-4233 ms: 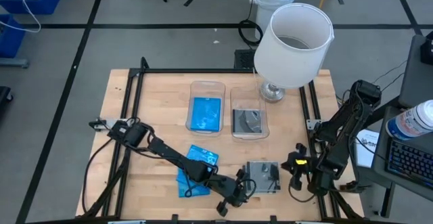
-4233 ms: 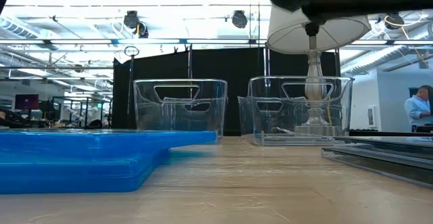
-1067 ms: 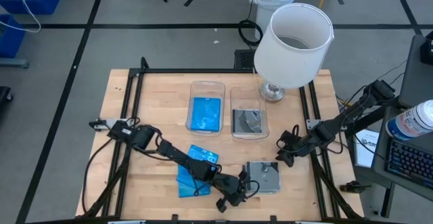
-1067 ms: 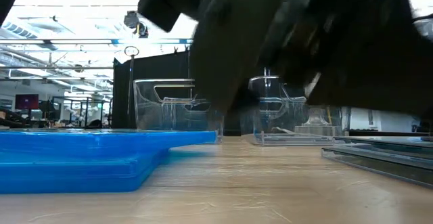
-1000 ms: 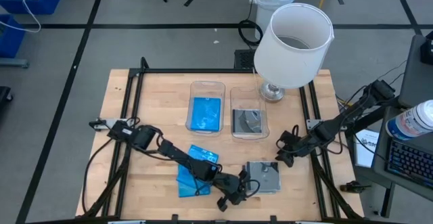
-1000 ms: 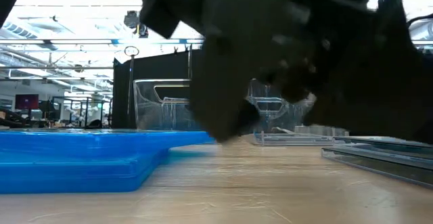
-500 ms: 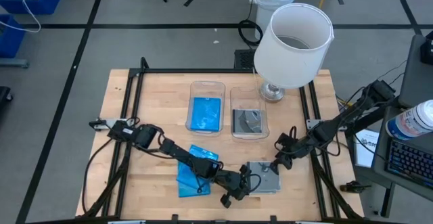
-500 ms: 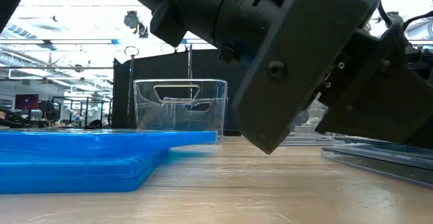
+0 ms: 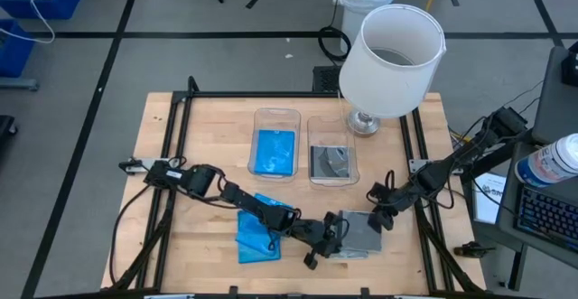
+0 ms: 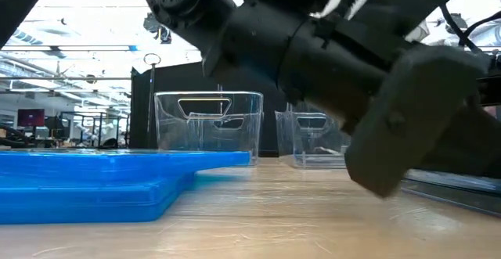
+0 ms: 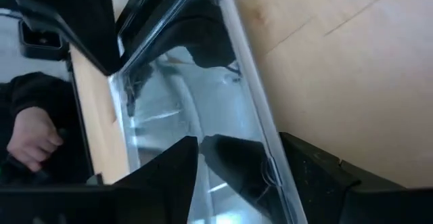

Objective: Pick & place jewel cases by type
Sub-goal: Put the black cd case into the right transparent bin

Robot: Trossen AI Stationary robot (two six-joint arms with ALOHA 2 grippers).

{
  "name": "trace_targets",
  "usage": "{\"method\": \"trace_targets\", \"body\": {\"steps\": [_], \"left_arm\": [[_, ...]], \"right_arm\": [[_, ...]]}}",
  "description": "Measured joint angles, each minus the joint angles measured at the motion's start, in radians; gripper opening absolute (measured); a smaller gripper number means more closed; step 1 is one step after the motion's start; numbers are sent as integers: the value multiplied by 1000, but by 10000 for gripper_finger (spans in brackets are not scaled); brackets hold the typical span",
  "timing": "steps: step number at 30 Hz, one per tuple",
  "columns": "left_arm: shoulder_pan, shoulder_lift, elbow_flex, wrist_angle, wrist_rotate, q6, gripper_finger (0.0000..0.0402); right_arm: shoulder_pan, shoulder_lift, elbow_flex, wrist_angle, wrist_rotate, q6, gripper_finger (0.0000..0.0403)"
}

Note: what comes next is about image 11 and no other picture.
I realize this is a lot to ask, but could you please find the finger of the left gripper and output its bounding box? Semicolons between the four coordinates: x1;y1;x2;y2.
116;0;237;70
9;0;123;76

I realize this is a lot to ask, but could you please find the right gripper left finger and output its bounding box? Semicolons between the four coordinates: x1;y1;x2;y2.
113;135;200;224

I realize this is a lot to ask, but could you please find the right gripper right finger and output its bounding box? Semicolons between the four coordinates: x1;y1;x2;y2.
279;131;361;224

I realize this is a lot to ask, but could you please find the person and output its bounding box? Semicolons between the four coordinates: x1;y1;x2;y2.
0;71;92;184

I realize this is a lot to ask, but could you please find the person's hand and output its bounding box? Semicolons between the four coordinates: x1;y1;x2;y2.
6;106;64;173

